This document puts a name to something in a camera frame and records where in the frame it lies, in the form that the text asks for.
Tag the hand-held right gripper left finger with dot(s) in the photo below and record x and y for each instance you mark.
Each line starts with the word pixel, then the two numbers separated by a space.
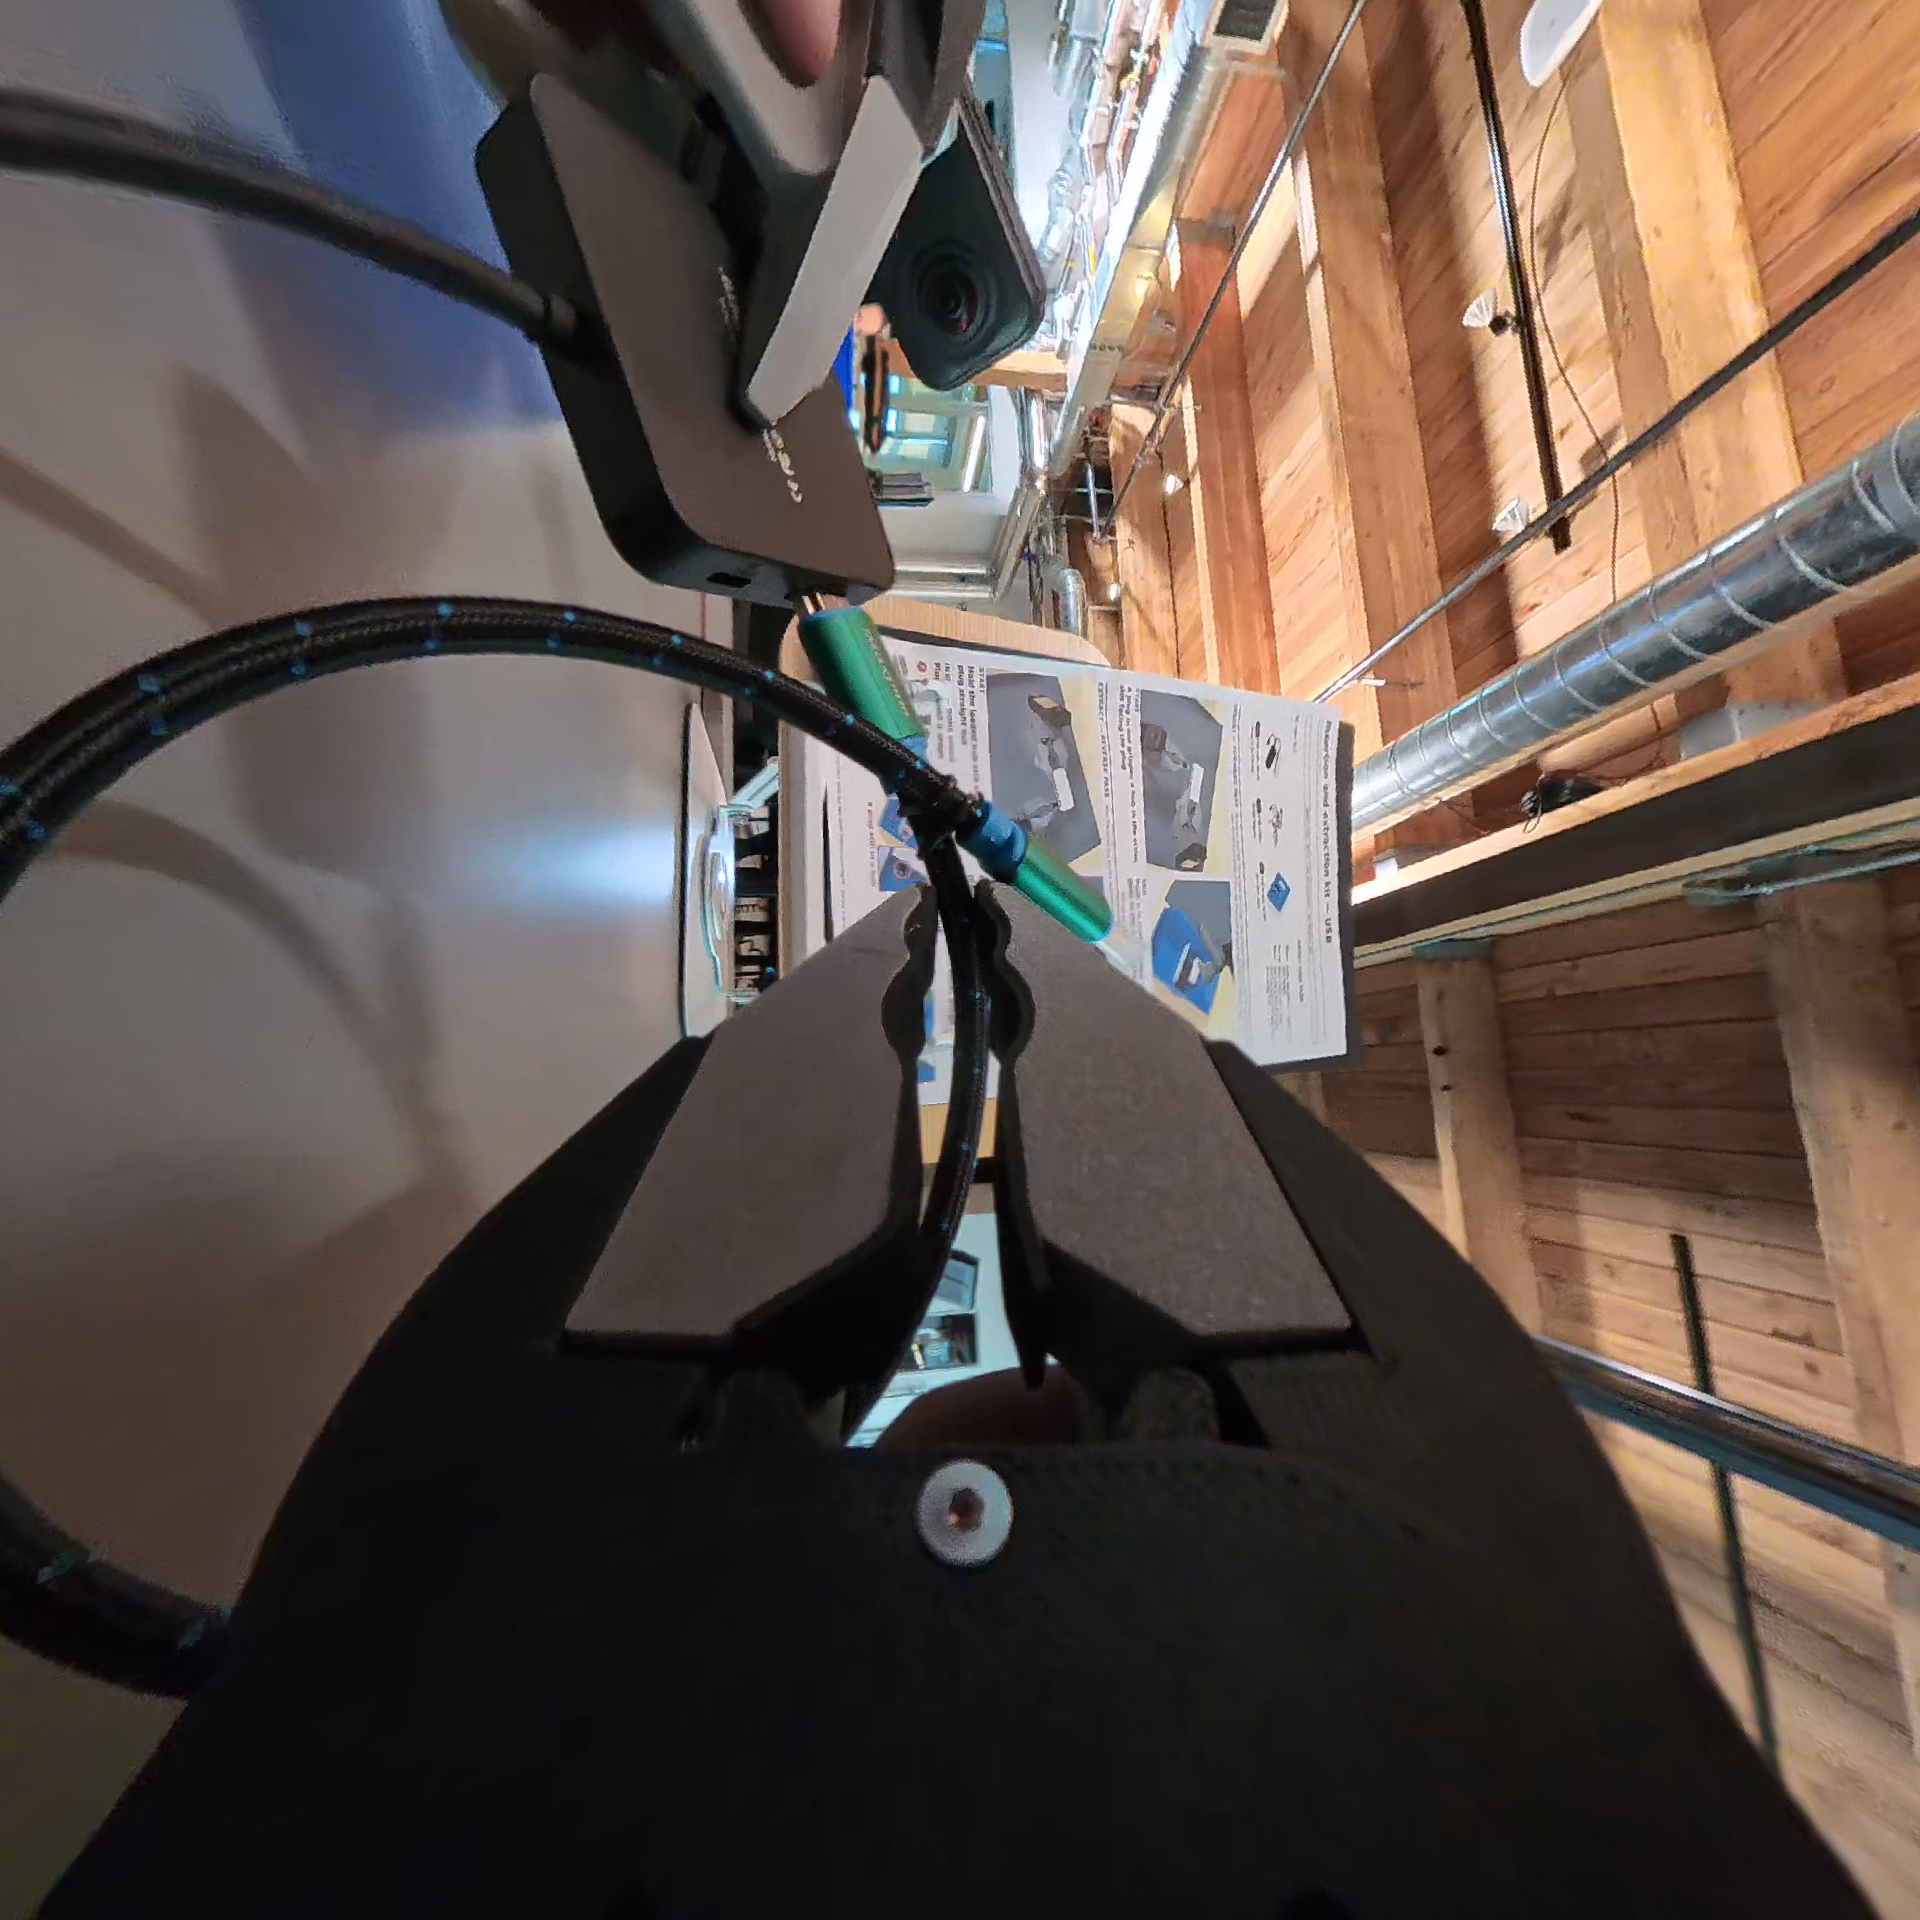
pixel 735 1186

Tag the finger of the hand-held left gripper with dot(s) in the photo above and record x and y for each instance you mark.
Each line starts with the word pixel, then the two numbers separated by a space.
pixel 839 254

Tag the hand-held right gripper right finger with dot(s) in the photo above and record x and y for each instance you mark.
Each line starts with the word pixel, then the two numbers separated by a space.
pixel 1170 1186

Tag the grey usb hub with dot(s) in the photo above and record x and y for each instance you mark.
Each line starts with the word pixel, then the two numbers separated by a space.
pixel 647 375

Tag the person's left hand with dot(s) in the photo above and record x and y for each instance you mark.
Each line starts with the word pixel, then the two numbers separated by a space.
pixel 796 39

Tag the printed instruction sheet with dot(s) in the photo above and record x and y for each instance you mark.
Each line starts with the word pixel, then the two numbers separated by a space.
pixel 1201 840

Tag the white sign stand base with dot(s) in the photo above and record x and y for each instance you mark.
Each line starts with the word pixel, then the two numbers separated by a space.
pixel 703 750

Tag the white ceiling device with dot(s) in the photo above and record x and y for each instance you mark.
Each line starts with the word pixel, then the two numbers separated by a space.
pixel 1551 39

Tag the silver ventilation duct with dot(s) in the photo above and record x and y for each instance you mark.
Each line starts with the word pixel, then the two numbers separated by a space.
pixel 1650 630

